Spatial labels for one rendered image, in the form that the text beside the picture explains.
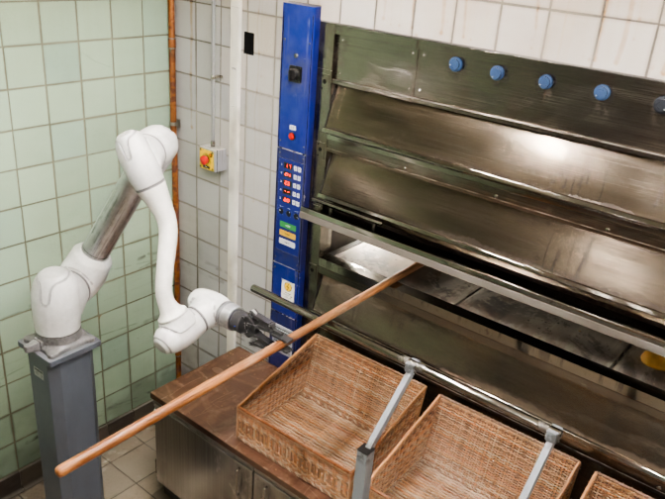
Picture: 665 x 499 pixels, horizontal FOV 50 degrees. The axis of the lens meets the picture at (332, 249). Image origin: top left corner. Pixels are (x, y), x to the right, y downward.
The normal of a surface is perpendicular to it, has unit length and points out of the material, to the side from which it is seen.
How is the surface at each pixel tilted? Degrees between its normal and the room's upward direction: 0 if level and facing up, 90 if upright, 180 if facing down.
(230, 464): 90
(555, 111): 90
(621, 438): 71
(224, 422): 0
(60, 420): 90
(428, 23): 90
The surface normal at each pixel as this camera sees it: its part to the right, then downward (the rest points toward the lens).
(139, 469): 0.07, -0.91
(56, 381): 0.11, 0.42
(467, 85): -0.63, 0.28
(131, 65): 0.77, 0.31
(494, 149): -0.57, -0.05
